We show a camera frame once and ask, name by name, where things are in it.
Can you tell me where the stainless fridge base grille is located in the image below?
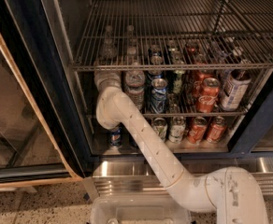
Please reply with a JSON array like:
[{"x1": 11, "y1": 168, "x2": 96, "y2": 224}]
[{"x1": 92, "y1": 157, "x2": 273, "y2": 199}]

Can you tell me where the red Coca-Cola can middle shelf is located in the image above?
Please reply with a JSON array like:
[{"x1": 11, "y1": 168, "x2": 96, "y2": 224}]
[{"x1": 195, "y1": 77, "x2": 220, "y2": 113}]

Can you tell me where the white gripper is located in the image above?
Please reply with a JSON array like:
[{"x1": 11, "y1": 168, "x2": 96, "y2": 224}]
[{"x1": 94, "y1": 71, "x2": 122, "y2": 91}]

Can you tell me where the middle wire fridge shelf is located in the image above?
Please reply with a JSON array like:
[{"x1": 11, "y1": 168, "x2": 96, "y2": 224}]
[{"x1": 85, "y1": 83, "x2": 249, "y2": 119}]

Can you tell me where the glass sliding fridge door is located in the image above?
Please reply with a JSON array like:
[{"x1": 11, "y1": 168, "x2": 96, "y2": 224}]
[{"x1": 0, "y1": 7, "x2": 83, "y2": 192}]

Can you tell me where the blue pepsi can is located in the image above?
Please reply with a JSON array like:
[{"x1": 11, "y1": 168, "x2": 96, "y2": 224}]
[
  {"x1": 147, "y1": 56, "x2": 164, "y2": 82},
  {"x1": 129, "y1": 134, "x2": 138, "y2": 148},
  {"x1": 108, "y1": 126, "x2": 122, "y2": 148}
]

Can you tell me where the red coca-cola can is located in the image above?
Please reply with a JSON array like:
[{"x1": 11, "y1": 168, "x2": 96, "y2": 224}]
[
  {"x1": 187, "y1": 117, "x2": 208, "y2": 144},
  {"x1": 206, "y1": 116, "x2": 227, "y2": 143},
  {"x1": 191, "y1": 53, "x2": 215, "y2": 98}
]

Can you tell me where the clear plastic bin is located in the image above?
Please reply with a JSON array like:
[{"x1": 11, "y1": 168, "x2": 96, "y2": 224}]
[{"x1": 90, "y1": 195, "x2": 191, "y2": 224}]

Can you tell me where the white root beer can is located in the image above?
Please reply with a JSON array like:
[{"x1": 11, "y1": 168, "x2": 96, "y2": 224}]
[{"x1": 220, "y1": 69, "x2": 251, "y2": 111}]

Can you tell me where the blue Pepsi can behind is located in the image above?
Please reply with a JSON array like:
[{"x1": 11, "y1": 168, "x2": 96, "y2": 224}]
[{"x1": 147, "y1": 56, "x2": 164, "y2": 82}]

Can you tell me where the green can middle shelf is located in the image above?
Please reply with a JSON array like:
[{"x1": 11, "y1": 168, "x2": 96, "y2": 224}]
[{"x1": 168, "y1": 68, "x2": 185, "y2": 94}]

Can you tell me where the blue Pepsi can bottom left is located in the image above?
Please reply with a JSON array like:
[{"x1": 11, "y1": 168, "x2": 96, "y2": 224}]
[{"x1": 108, "y1": 126, "x2": 122, "y2": 148}]

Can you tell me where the wire fridge shelf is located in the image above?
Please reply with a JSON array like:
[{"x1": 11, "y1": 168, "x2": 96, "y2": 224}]
[
  {"x1": 85, "y1": 83, "x2": 249, "y2": 119},
  {"x1": 73, "y1": 0, "x2": 273, "y2": 72}
]

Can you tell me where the red Coca-Cola can behind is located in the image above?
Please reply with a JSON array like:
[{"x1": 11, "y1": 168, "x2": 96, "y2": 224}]
[{"x1": 191, "y1": 53, "x2": 215, "y2": 98}]

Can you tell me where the clear water bottle front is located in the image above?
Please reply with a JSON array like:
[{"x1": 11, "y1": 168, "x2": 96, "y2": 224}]
[{"x1": 123, "y1": 47, "x2": 145, "y2": 110}]

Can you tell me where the clear water bottle column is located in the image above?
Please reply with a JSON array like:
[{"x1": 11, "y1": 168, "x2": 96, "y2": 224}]
[{"x1": 99, "y1": 25, "x2": 118, "y2": 65}]

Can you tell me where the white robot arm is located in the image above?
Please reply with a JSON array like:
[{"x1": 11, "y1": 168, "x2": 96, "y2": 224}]
[{"x1": 94, "y1": 71, "x2": 269, "y2": 224}]

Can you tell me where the upper wire fridge shelf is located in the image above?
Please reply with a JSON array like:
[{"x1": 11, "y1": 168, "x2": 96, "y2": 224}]
[{"x1": 73, "y1": 0, "x2": 273, "y2": 72}]

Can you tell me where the red Coca-Cola can bottom right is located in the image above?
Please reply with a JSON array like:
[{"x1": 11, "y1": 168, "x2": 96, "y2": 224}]
[{"x1": 206, "y1": 116, "x2": 227, "y2": 143}]

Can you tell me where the blue Pepsi can middle shelf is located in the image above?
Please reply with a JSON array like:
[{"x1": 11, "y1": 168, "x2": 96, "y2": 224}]
[{"x1": 150, "y1": 78, "x2": 167, "y2": 114}]

